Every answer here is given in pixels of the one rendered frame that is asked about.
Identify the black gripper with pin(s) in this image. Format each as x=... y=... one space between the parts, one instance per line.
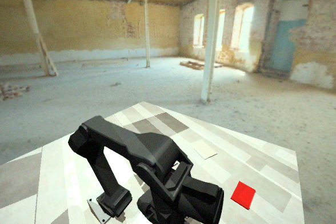
x=157 y=216

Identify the red flat square plate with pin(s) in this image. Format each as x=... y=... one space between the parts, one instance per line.
x=243 y=195

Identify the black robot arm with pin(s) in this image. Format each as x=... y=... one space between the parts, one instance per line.
x=151 y=157

